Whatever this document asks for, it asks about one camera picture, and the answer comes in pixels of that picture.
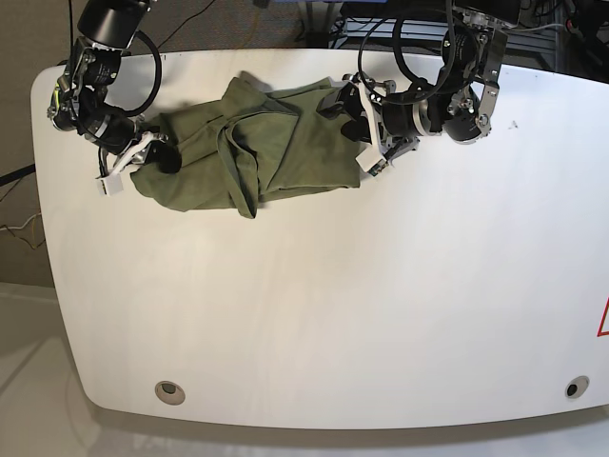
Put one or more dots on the red warning triangle sticker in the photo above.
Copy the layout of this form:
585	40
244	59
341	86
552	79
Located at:
603	325

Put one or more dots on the right table grommet hole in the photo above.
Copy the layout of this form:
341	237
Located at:
577	387

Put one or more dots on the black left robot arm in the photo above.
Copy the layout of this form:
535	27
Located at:
461	101

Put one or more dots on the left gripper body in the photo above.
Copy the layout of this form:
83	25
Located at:
409	122

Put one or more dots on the table grommet hole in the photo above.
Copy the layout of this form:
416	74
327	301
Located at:
577	387
170	393

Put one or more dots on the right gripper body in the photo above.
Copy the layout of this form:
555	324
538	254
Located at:
113	134

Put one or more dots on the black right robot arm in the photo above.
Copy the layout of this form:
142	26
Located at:
78	101

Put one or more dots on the olive green T-shirt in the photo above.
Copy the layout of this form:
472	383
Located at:
251	147

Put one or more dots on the left table grommet hole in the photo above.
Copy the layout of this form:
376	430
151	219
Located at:
170	393

